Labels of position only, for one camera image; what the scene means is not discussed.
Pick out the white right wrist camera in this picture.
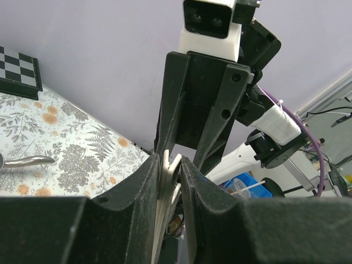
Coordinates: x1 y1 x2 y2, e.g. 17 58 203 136
178 1 241 62

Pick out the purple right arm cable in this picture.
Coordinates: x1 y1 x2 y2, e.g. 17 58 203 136
258 85 325 197

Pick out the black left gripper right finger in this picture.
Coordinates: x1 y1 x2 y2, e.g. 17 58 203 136
180 157 351 263

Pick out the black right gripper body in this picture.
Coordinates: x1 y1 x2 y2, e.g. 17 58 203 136
177 53 228 150

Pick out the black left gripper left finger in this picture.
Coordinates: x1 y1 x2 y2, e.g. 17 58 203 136
1 154 160 263

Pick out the black folding chessboard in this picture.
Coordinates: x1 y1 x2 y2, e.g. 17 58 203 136
1 46 43 100

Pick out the silver metal scoop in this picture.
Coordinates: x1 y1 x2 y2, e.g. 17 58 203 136
0 154 55 169

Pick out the blue plastic parts bin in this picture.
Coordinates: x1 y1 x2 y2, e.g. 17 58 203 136
222 173 273 198

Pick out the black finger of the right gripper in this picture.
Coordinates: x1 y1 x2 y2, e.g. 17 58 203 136
194 64 251 175
154 52 190 154

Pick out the white bag sealing clip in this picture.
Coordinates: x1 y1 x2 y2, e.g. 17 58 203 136
151 150 182 263

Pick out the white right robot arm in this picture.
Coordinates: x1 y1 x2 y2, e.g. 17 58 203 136
153 1 306 184

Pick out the floral tablecloth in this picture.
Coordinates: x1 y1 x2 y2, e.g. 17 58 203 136
1 89 148 197

